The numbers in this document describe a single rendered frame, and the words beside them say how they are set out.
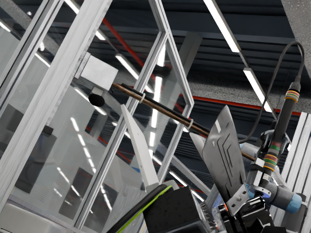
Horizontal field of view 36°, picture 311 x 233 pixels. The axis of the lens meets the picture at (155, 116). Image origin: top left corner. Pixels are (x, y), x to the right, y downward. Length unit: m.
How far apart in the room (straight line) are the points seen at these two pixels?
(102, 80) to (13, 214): 0.47
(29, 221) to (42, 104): 0.35
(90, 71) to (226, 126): 0.41
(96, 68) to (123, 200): 0.39
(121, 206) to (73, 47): 0.48
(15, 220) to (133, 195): 0.35
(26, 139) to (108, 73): 0.30
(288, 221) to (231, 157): 1.14
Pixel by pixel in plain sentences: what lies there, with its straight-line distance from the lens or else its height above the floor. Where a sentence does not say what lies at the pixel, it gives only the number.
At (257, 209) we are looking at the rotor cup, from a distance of 1.39.
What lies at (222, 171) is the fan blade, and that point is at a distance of 1.28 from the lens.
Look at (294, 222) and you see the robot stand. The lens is 2.40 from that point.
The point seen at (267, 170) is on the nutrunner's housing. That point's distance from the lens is 1.56.
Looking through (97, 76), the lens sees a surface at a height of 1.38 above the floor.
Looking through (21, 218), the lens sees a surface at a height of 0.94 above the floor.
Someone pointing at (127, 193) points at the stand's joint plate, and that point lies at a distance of 1.42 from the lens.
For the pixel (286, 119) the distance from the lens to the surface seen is 1.63.
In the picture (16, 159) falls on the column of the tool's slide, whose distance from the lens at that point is 1.28.
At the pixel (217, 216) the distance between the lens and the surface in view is 1.39.
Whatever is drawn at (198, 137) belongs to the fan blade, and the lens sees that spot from 1.60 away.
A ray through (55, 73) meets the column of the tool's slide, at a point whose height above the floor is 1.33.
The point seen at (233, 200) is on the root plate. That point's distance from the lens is 1.36.
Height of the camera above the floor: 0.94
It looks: 17 degrees up
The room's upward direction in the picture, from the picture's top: 23 degrees clockwise
